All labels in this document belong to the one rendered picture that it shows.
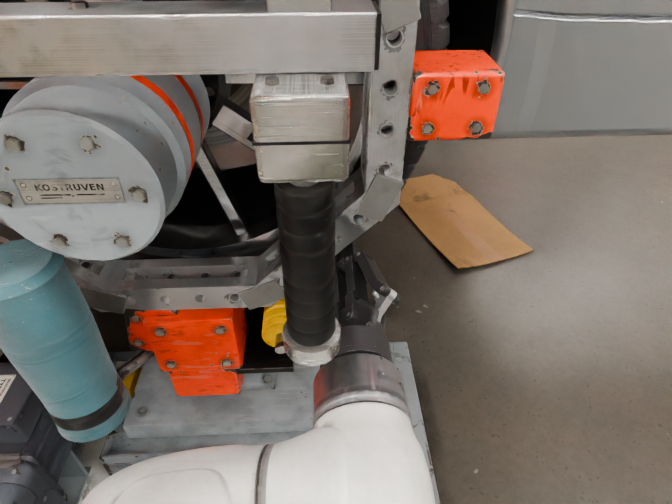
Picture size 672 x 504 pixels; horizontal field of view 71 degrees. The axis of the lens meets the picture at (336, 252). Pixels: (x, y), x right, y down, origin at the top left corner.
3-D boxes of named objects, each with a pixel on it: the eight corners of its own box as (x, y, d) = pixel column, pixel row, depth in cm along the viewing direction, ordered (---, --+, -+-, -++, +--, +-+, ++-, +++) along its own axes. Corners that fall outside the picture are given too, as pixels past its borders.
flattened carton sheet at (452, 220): (448, 177, 203) (449, 169, 201) (532, 253, 163) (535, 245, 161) (384, 190, 194) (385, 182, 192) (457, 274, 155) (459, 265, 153)
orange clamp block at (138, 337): (138, 268, 68) (143, 312, 73) (121, 308, 61) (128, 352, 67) (188, 273, 69) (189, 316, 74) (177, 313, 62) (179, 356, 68)
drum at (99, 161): (224, 148, 55) (203, 17, 46) (189, 268, 39) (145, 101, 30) (102, 151, 55) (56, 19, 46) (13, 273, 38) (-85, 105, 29)
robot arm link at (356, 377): (431, 425, 44) (420, 371, 48) (364, 386, 39) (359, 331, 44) (360, 462, 47) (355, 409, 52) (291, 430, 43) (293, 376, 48)
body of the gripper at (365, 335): (352, 408, 51) (347, 341, 59) (413, 372, 48) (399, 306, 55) (301, 380, 48) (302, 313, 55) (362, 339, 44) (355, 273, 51)
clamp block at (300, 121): (340, 116, 33) (341, 35, 30) (349, 184, 26) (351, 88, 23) (268, 117, 33) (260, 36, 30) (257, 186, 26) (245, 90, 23)
